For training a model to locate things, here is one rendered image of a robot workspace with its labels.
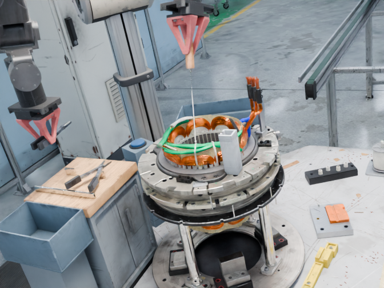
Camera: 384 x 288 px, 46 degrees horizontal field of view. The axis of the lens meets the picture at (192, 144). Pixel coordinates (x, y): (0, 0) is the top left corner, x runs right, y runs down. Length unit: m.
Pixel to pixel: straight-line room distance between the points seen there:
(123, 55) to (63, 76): 1.90
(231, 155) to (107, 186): 0.31
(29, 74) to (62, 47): 2.24
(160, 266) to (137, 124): 0.47
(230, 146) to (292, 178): 0.62
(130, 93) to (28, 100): 0.46
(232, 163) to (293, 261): 0.34
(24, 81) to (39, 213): 0.33
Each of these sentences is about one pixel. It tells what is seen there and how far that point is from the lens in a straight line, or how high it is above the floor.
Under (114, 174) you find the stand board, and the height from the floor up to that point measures 1.06.
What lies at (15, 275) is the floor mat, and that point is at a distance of 2.78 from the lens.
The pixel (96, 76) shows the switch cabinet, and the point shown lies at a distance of 3.31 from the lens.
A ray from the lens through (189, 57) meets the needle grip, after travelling 0.95.
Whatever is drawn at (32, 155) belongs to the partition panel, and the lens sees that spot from 3.62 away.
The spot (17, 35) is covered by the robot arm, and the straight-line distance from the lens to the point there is 0.99.
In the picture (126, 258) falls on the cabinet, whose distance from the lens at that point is 1.16.
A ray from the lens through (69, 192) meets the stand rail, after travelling 1.07.
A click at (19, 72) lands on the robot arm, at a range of 0.93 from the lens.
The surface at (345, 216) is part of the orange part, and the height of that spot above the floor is 0.81.
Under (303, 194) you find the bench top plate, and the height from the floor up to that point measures 0.78.
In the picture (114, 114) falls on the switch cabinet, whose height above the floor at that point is 0.37.
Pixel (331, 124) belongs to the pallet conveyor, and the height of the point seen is 0.35.
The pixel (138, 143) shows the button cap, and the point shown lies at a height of 1.04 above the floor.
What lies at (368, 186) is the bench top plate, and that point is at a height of 0.78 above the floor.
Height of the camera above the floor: 1.57
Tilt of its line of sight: 26 degrees down
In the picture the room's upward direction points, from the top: 12 degrees counter-clockwise
